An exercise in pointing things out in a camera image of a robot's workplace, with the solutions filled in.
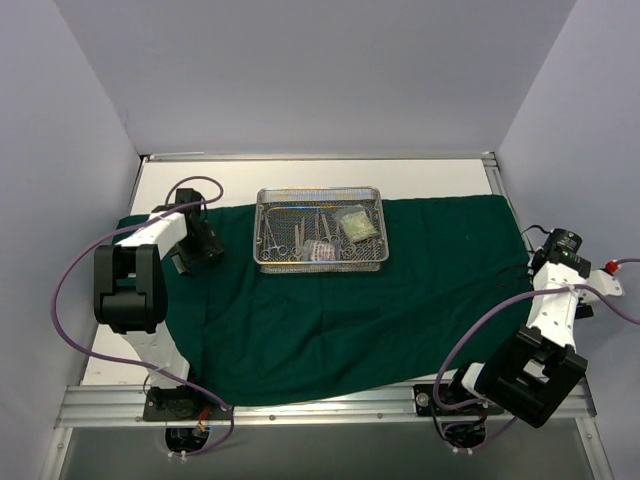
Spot green gauze packet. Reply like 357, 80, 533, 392
334, 205, 378, 243

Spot metal mesh instrument tray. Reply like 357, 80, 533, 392
253, 187, 389, 274

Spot clear packet with sutures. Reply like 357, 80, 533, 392
302, 240, 340, 262

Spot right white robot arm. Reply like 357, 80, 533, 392
443, 229, 591, 428

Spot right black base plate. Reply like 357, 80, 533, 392
412, 382, 506, 417

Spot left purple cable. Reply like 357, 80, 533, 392
49, 175, 236, 456

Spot green surgical drape cloth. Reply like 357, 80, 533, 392
163, 195, 530, 406

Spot front aluminium rail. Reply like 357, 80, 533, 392
53, 377, 596, 429

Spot steel forceps left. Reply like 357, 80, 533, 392
261, 212, 288, 261

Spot steel forceps middle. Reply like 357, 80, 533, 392
291, 218, 306, 261

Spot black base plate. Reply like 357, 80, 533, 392
142, 386, 231, 422
412, 382, 506, 417

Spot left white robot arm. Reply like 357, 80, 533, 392
94, 188, 224, 419

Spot steel forceps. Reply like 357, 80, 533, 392
291, 218, 306, 261
261, 212, 288, 261

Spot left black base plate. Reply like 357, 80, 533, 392
142, 386, 231, 422

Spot back aluminium rail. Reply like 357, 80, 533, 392
144, 150, 497, 163

